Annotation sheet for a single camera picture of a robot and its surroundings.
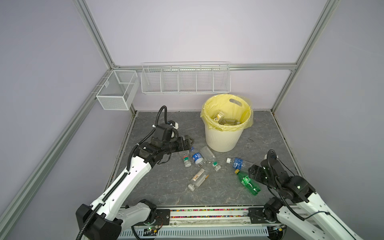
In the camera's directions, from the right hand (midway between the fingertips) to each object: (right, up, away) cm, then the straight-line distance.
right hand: (255, 172), depth 75 cm
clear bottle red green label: (-37, +5, +16) cm, 41 cm away
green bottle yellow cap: (-2, -7, +5) cm, 9 cm away
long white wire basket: (-37, +56, +24) cm, 71 cm away
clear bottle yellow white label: (-29, -6, +5) cm, 30 cm away
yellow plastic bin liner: (-7, +35, +17) cm, 40 cm away
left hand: (-35, +15, -2) cm, 38 cm away
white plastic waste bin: (-11, +13, +30) cm, 34 cm away
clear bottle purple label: (-11, +26, +22) cm, 36 cm away
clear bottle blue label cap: (-30, +5, +14) cm, 33 cm away
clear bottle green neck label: (-22, +4, +17) cm, 28 cm away
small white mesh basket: (-84, +48, +27) cm, 100 cm away
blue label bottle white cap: (-6, +2, +12) cm, 13 cm away
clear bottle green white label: (-16, +30, +18) cm, 38 cm away
